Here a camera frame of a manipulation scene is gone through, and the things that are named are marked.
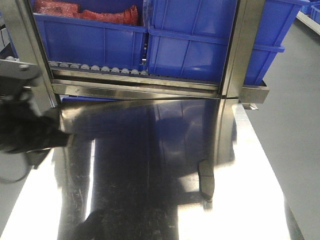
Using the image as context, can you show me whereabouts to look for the brake pad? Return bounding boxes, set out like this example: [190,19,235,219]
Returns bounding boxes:
[198,160,215,201]

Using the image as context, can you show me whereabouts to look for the stainless steel rack frame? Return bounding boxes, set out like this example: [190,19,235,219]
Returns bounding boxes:
[0,0,269,112]

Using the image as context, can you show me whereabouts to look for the left blue plastic bin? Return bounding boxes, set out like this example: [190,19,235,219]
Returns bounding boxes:
[33,0,148,70]

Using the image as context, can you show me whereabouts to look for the right blue plastic bin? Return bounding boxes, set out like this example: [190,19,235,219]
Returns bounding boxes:
[146,0,310,86]

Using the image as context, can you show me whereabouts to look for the red mesh bag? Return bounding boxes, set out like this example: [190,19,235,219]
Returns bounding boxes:
[33,0,139,26]

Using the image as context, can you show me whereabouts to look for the blue plastic bin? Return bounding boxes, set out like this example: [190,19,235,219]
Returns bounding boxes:
[146,0,310,86]
[33,0,148,70]

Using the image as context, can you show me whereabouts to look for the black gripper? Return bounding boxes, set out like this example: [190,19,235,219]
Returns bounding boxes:
[0,59,70,154]

